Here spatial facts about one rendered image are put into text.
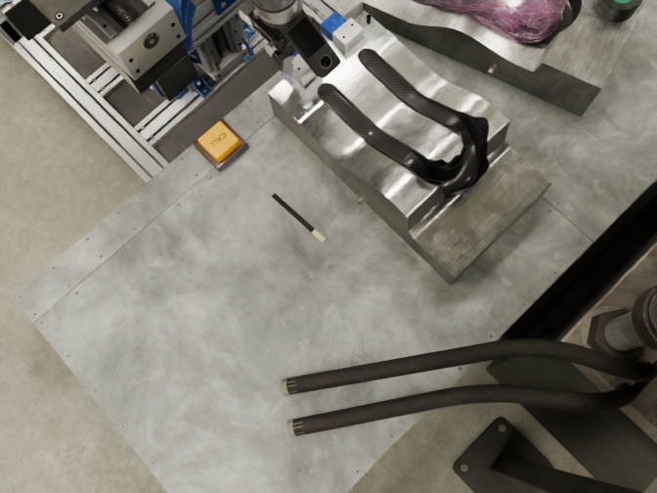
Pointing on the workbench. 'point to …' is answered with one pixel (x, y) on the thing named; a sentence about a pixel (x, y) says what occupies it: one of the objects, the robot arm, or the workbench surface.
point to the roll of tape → (616, 9)
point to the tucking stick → (298, 217)
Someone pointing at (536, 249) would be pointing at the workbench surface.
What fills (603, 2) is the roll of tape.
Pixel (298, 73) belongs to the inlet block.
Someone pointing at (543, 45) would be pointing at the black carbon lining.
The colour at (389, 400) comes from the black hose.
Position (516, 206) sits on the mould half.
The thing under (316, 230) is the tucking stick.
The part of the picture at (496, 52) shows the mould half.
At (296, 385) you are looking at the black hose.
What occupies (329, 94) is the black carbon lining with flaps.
